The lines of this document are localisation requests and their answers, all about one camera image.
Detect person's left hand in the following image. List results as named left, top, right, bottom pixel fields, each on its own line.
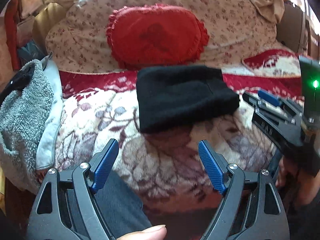
left=117, top=225, right=167, bottom=240

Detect black knit pants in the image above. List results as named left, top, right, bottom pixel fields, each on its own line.
left=136, top=66, right=240, bottom=133

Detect floral beige quilt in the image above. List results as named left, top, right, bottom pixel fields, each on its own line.
left=46, top=0, right=284, bottom=73

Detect person's right hand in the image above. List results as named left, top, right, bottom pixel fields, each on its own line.
left=276, top=156, right=319, bottom=207

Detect black garment on fleece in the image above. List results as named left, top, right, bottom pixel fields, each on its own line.
left=0, top=63, right=35, bottom=104

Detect red and cream plush blanket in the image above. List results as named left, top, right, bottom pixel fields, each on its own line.
left=37, top=48, right=306, bottom=213

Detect white cloth under fleece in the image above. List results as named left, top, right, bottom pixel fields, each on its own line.
left=36, top=53, right=63, bottom=171

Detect person's dark trouser leg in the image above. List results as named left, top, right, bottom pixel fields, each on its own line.
left=94, top=171, right=151, bottom=238

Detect red ruffled heart pillow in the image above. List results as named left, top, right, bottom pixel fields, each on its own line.
left=106, top=4, right=209, bottom=70

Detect grey fleece garment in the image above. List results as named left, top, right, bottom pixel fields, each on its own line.
left=1, top=59, right=54, bottom=194

